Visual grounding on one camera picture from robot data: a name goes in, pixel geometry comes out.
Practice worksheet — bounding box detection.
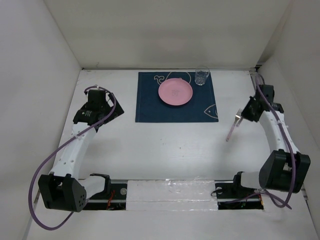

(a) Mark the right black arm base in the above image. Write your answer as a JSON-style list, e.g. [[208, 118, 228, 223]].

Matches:
[[211, 171, 264, 210]]

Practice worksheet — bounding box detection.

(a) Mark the silver fork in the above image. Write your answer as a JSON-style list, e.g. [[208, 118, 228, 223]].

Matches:
[[225, 108, 243, 142]]

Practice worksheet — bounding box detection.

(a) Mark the clear plastic cup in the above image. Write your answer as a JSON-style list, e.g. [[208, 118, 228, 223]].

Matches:
[[194, 66, 210, 86]]

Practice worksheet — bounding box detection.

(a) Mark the pink plastic plate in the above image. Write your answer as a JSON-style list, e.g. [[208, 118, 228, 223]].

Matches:
[[158, 78, 193, 106]]

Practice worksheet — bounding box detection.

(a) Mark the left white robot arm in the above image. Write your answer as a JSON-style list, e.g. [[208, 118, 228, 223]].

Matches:
[[38, 87, 124, 212]]

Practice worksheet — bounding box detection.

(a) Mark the dark blue cloth placemat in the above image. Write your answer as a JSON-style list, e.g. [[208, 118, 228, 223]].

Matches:
[[135, 71, 219, 123]]

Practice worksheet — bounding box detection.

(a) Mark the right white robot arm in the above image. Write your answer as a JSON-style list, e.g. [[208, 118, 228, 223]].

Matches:
[[231, 84, 311, 197]]

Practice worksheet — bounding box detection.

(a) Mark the silver knife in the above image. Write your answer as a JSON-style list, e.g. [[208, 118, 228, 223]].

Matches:
[[236, 117, 244, 127]]

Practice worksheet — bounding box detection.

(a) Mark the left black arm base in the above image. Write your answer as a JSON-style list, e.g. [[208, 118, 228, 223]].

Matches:
[[83, 180, 128, 211]]

